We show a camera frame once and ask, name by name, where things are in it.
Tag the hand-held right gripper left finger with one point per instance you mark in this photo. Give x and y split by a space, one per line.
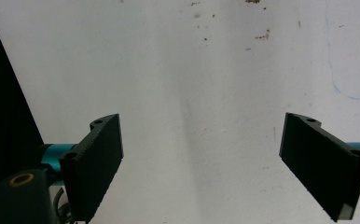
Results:
91 168

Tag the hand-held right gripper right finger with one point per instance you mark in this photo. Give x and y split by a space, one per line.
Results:
324 165

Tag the black flat panel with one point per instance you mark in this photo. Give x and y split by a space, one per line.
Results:
4 118

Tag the white table mat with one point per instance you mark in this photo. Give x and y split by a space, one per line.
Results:
200 93

